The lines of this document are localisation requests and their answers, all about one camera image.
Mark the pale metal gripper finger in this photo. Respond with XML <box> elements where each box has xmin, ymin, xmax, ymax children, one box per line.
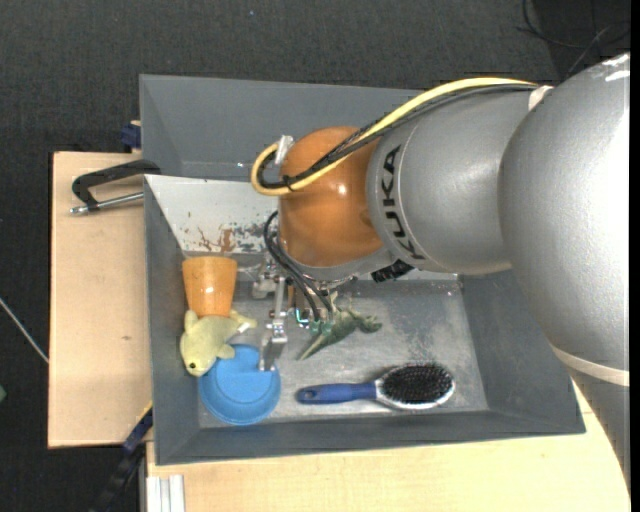
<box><xmin>251</xmin><ymin>272</ymin><xmax>276</xmax><ymax>301</ymax></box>
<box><xmin>256</xmin><ymin>319</ymin><xmax>290</xmax><ymax>373</ymax></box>

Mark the green toy dinosaur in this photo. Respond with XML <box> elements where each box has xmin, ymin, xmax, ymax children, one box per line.
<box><xmin>297</xmin><ymin>293</ymin><xmax>384</xmax><ymax>362</ymax></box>

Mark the blue plastic bowl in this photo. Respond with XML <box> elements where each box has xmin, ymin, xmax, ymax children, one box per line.
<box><xmin>197</xmin><ymin>343</ymin><xmax>282</xmax><ymax>427</ymax></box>

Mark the orange plastic cup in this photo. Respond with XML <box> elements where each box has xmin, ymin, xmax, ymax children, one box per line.
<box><xmin>180</xmin><ymin>255</ymin><xmax>239</xmax><ymax>320</ymax></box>

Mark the yellow toy dolphin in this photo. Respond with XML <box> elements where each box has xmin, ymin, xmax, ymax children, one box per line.
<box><xmin>178</xmin><ymin>308</ymin><xmax>259</xmax><ymax>378</ymax></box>

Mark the grey metal bin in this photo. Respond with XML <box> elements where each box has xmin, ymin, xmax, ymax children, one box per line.
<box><xmin>138</xmin><ymin>73</ymin><xmax>587</xmax><ymax>467</ymax></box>

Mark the blue hairbrush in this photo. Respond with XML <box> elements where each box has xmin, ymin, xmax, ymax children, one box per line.
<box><xmin>295</xmin><ymin>362</ymin><xmax>457</xmax><ymax>412</ymax></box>

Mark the brown cardboard board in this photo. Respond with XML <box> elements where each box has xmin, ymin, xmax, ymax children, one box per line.
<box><xmin>47</xmin><ymin>151</ymin><xmax>154</xmax><ymax>449</ymax></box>

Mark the black cylinder on white bracket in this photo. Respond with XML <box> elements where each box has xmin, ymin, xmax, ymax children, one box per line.
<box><xmin>370</xmin><ymin>260</ymin><xmax>417</xmax><ymax>285</ymax></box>

